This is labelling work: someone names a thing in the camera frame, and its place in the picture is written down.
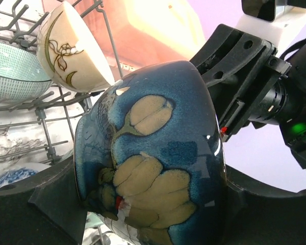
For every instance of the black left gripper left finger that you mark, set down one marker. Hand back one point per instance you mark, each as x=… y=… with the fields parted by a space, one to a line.
x=43 y=209

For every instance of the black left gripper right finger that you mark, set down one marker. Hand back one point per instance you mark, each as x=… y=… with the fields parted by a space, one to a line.
x=258 y=213

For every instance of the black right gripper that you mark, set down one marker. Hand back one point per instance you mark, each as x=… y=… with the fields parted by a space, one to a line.
x=252 y=85

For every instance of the blue floral bowl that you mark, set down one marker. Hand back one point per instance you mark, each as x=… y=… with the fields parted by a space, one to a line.
x=20 y=171

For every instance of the dark brown bowl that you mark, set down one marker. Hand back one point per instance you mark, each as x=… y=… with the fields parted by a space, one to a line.
x=149 y=160

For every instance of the beige patterned bowl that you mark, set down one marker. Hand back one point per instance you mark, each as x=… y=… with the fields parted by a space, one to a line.
x=69 y=53

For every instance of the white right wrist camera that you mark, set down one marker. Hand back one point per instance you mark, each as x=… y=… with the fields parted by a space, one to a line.
x=276 y=21

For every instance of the grey wire dish rack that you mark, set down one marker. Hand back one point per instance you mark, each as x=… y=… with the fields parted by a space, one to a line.
x=36 y=130

